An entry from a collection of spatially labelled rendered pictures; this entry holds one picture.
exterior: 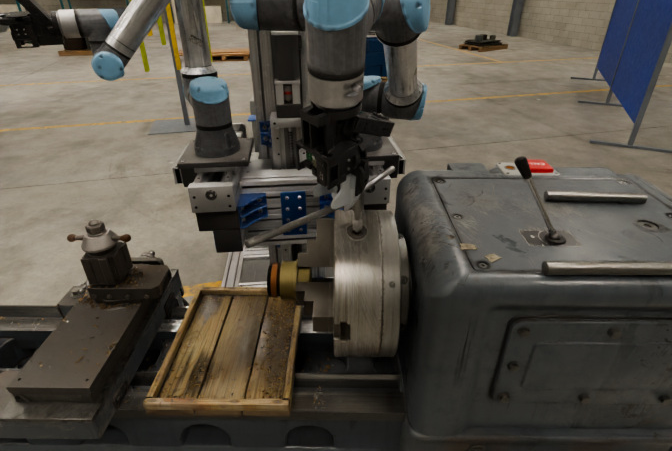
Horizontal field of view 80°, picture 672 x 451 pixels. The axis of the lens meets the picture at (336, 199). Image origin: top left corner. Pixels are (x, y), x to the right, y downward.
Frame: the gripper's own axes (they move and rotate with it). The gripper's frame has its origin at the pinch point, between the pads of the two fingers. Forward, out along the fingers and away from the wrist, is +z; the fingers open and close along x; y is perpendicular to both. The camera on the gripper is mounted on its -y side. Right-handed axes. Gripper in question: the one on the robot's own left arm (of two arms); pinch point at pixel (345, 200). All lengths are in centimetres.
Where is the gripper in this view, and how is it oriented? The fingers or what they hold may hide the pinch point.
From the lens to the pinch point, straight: 69.4
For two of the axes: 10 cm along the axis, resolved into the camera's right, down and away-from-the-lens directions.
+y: -7.1, 4.6, -5.3
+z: 0.0, 7.5, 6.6
